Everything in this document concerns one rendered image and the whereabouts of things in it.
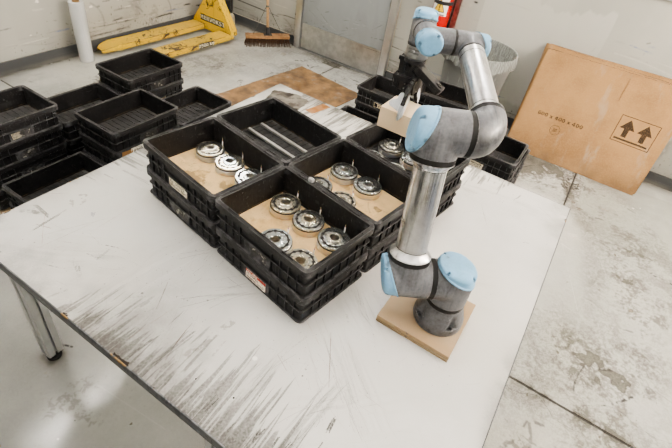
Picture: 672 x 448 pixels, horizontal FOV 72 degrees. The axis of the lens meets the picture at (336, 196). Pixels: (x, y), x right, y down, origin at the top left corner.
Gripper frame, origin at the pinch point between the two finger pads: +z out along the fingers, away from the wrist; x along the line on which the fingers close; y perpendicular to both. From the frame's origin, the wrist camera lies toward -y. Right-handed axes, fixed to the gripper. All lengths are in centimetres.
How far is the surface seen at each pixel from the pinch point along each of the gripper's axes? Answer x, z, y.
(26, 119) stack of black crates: 48, 51, 166
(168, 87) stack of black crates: -35, 62, 166
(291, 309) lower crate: 68, 36, -4
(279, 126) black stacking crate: 2, 27, 53
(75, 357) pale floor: 94, 109, 80
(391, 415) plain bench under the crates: 76, 40, -42
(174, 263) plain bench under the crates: 75, 40, 37
